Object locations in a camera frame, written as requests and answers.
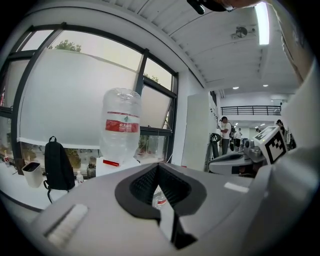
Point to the black mezzanine railing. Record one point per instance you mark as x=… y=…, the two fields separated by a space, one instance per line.
x=250 y=110

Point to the round ceiling fixture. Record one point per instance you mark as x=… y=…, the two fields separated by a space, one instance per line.
x=241 y=32

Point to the black window frame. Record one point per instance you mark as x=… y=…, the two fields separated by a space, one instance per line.
x=141 y=72

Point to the small plastic bottle red label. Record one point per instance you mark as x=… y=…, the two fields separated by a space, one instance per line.
x=79 y=178

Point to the black backpack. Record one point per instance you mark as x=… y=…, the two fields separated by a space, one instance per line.
x=57 y=170

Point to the white water dispenser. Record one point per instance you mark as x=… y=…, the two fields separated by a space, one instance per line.
x=107 y=171

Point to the frosted window blind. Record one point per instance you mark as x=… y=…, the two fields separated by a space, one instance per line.
x=75 y=100

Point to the black head-worn camera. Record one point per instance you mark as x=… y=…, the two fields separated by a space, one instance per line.
x=197 y=6

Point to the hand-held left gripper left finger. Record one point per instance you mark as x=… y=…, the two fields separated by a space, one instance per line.
x=100 y=212

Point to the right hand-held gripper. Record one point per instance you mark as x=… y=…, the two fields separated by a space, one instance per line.
x=275 y=147

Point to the person's short-sleeved shirt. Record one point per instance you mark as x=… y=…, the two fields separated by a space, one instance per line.
x=290 y=37

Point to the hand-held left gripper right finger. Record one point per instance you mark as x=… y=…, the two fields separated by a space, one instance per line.
x=220 y=212

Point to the small clear container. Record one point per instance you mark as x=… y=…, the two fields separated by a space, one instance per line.
x=91 y=171

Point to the long ceiling light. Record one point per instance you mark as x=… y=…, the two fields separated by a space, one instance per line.
x=262 y=22

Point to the large clear bottle red label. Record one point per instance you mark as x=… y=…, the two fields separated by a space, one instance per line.
x=121 y=112

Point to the white waste bin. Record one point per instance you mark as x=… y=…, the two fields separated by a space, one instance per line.
x=32 y=175

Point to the white locker cabinet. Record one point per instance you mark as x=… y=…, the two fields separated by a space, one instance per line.
x=197 y=130

